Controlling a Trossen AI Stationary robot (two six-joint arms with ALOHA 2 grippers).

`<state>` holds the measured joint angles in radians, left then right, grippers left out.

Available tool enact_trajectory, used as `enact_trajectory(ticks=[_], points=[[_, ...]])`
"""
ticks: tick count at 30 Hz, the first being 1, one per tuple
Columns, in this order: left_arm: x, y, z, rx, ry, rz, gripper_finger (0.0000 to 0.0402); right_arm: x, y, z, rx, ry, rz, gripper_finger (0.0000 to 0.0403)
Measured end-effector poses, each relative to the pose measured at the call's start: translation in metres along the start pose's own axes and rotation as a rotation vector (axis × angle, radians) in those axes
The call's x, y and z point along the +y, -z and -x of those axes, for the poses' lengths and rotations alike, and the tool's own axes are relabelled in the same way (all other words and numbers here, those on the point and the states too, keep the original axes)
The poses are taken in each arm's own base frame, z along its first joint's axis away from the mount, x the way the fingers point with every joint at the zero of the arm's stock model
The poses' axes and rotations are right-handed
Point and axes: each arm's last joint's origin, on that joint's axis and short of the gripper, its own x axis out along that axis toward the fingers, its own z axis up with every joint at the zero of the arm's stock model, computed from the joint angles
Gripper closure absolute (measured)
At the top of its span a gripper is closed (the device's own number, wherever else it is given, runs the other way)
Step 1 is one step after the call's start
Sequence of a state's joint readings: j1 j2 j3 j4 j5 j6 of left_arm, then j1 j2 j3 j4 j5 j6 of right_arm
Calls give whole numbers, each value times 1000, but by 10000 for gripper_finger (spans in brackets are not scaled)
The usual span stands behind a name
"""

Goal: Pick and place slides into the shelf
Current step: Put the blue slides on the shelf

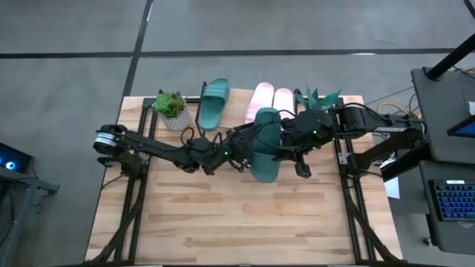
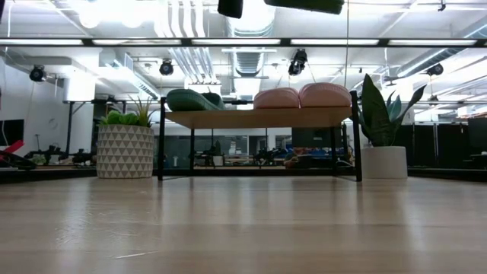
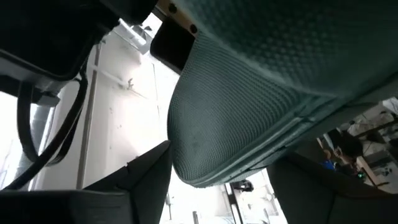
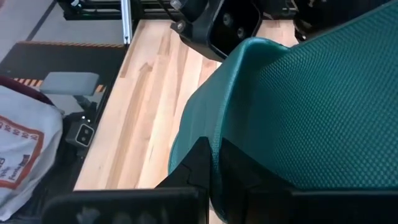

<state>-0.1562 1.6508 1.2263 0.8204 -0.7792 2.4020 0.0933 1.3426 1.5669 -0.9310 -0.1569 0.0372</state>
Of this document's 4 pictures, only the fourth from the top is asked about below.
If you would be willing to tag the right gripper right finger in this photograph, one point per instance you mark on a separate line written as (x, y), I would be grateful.
(242, 174)

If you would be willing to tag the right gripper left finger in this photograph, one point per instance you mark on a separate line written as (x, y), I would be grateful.
(192, 168)

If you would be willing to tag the green rubber slide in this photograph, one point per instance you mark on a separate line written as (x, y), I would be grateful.
(295, 109)

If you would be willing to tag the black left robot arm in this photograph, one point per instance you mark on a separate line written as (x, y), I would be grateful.
(314, 15)

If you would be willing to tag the silver aluminium bar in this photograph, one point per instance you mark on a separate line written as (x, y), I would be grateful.
(126, 21)

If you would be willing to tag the grey chair armrest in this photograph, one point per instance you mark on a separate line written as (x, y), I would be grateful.
(70, 83)

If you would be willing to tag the black striped floor mat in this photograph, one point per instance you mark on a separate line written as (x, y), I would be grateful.
(62, 59)

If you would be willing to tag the white printed cloth bag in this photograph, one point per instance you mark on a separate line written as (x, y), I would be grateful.
(25, 140)

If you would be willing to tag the grey table-level camera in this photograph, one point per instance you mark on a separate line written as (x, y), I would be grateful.
(81, 134)

